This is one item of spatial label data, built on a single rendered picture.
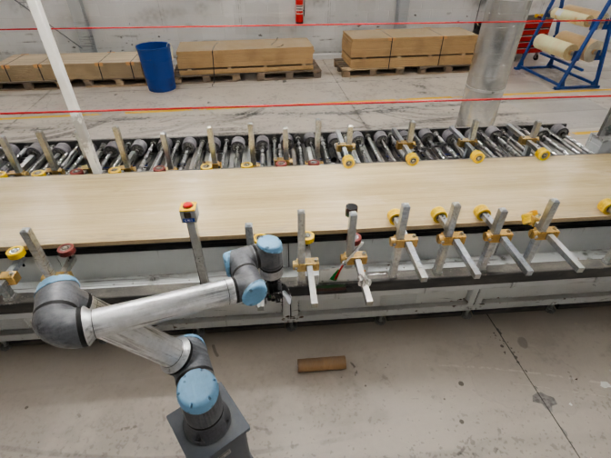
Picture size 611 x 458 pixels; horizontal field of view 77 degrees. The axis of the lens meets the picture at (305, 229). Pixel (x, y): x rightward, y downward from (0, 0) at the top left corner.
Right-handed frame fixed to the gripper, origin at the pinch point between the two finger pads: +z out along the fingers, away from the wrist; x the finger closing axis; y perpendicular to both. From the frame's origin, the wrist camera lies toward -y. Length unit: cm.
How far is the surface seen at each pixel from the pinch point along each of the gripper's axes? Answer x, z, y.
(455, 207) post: 90, -22, -30
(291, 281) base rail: 10.7, 23.7, -35.7
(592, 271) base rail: 180, 26, -23
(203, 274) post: -35, 13, -36
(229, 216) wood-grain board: -21, 4, -72
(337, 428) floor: 30, 94, 13
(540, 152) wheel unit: 196, -3, -113
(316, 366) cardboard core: 24, 87, -23
